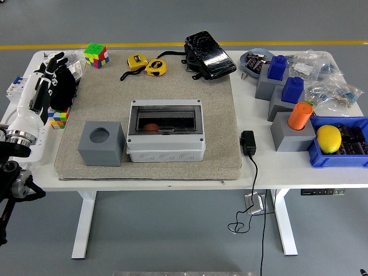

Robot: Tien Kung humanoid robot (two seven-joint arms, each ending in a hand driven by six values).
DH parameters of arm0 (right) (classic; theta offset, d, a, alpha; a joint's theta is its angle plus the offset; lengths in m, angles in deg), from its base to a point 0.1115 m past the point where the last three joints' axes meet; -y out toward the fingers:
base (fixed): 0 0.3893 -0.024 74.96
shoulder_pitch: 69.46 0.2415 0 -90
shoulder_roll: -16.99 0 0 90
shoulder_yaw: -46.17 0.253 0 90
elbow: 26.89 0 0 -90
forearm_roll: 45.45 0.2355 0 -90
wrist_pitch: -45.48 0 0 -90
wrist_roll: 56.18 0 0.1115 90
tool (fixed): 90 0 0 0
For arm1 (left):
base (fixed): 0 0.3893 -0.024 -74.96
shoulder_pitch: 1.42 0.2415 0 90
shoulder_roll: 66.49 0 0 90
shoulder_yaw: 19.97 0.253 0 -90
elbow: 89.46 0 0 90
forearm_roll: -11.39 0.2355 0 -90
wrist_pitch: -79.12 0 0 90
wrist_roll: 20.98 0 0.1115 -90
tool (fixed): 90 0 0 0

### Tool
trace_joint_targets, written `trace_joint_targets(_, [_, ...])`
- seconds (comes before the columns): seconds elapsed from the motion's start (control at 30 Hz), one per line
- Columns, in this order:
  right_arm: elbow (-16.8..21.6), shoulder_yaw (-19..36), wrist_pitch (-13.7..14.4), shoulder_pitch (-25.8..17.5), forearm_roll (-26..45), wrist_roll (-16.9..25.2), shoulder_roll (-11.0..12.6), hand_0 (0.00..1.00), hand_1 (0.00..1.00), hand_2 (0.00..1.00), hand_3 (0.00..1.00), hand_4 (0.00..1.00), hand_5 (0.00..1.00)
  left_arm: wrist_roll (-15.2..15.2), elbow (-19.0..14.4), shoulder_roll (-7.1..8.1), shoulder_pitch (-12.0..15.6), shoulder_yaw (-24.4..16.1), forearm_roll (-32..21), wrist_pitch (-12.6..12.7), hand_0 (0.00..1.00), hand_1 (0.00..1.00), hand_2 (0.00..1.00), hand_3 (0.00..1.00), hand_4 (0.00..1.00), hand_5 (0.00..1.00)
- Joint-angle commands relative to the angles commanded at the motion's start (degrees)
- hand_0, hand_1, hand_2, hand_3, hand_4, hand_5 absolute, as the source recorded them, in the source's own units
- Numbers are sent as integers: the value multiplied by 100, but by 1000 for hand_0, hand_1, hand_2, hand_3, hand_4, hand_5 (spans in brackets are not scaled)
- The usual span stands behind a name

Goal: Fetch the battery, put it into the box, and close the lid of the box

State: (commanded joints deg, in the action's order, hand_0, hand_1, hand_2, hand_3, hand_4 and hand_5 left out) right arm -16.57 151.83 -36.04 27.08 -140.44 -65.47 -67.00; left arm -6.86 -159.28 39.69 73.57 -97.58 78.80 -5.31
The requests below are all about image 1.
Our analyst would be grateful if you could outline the black floor cable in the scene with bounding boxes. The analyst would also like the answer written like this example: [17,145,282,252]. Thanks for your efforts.
[260,189,268,276]

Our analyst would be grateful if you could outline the blue plastic bin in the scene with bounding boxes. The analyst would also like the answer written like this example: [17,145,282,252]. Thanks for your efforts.
[306,116,368,169]

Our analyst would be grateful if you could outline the rubik's cube white face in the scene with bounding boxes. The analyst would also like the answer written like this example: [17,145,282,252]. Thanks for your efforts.
[48,108,71,129]

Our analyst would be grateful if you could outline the rubik's cube green face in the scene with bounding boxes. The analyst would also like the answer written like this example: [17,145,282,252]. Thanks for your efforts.
[83,43,110,70]

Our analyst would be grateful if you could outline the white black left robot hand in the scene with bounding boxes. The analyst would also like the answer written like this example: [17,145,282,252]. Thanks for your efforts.
[6,51,70,139]

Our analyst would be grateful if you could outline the grey holder block round hole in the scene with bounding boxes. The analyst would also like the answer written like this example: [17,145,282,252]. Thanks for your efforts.
[77,120,127,167]

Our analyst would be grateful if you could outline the black cloth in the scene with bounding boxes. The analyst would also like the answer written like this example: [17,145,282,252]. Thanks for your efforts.
[49,68,79,112]

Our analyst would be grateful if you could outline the clear bag of resistors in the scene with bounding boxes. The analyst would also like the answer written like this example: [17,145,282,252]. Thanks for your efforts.
[305,78,365,109]

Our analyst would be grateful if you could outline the blue-grey dish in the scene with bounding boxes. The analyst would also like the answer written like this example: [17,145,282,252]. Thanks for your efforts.
[239,48,278,79]

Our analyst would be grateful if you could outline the grey electrical junction box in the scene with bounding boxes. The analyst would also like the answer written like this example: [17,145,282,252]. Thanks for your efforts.
[126,99,206,163]

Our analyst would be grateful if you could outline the white table leg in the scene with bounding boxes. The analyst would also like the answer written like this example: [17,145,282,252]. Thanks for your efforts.
[270,189,298,256]
[71,190,97,259]

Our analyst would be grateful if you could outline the black table control panel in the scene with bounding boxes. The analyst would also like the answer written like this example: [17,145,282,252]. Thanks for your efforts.
[300,188,346,196]

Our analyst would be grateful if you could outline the clear bag white label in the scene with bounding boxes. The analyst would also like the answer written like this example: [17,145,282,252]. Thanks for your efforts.
[288,50,324,83]

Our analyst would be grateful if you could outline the blue block battery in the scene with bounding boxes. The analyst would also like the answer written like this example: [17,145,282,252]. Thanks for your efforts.
[281,76,305,104]
[267,55,289,81]

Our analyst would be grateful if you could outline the black capacitors heap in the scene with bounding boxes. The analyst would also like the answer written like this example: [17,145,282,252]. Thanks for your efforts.
[333,123,368,156]

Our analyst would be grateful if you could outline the glossy black pouch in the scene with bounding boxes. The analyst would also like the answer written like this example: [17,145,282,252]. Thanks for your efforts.
[156,30,237,81]

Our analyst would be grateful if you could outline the clear bags of small parts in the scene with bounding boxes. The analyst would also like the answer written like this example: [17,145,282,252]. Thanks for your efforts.
[43,50,87,83]

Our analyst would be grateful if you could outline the yellow lemon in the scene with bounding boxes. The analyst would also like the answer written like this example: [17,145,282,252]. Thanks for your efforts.
[316,125,343,154]

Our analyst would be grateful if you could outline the black power adapter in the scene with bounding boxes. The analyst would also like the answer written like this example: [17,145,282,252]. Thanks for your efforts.
[240,130,257,156]

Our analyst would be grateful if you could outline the silver metal bracket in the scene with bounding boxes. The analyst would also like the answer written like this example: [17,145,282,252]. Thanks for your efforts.
[244,193,267,216]

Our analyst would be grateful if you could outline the yellow tape measure with strap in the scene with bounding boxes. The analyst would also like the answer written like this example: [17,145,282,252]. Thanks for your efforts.
[120,54,150,81]

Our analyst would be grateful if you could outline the thin black adapter cord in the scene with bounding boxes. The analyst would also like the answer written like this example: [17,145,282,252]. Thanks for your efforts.
[228,154,277,234]

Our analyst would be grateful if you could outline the clear bag of blue parts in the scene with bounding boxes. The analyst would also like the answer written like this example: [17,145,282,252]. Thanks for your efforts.
[316,53,346,84]

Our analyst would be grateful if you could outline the grey-brown mat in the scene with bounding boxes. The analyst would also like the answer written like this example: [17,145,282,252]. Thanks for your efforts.
[53,50,243,181]

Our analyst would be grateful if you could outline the smoky transparent box lid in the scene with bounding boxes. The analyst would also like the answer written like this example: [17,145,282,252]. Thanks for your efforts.
[128,105,201,136]

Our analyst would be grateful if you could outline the white power strip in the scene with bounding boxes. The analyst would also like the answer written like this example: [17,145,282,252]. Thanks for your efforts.
[8,108,54,167]

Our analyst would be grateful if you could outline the white circuit breaker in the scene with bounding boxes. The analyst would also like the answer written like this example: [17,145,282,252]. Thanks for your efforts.
[6,75,29,102]

